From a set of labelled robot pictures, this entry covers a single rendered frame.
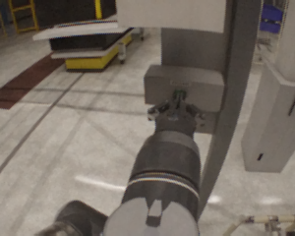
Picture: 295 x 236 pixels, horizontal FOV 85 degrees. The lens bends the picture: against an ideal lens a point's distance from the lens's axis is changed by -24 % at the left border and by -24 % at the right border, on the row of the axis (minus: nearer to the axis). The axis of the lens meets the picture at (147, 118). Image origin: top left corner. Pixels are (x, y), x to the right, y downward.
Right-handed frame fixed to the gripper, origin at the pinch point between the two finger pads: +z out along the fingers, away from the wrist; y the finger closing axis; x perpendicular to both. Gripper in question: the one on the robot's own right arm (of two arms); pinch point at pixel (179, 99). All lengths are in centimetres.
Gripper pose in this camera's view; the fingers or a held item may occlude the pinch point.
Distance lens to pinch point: 48.1
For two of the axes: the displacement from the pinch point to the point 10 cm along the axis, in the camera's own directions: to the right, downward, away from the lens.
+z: 2.1, -6.1, 7.7
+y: -9.8, -1.0, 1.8
